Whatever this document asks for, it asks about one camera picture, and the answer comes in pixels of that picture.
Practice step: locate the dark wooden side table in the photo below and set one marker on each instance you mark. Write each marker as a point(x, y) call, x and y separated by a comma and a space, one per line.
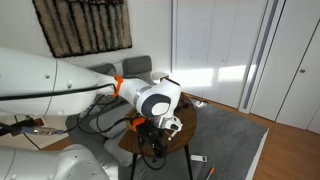
point(186, 123)

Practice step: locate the orange pen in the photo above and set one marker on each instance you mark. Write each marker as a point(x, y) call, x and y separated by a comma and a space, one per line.
point(210, 173)

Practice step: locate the plain grey pillow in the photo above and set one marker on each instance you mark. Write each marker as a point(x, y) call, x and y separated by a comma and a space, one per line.
point(110, 125)
point(116, 151)

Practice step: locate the round closet door knob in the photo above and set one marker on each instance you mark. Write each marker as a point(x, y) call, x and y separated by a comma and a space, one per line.
point(302, 70)

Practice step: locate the white bifold closet doors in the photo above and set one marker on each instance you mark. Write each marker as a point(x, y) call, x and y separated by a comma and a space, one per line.
point(216, 50)

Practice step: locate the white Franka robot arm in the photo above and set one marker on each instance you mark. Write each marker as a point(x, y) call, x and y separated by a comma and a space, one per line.
point(30, 83)

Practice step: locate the shaggy beige black wall rug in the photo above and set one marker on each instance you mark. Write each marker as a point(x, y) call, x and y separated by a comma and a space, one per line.
point(86, 25)

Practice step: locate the white closet door with knob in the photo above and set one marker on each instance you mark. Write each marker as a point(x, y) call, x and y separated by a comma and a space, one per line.
point(293, 66)

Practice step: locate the grey upholstered headboard panel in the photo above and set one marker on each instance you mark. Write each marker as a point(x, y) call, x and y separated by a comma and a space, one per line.
point(136, 66)
point(104, 69)

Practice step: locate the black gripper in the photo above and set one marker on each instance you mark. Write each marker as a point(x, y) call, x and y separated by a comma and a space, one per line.
point(150, 135)

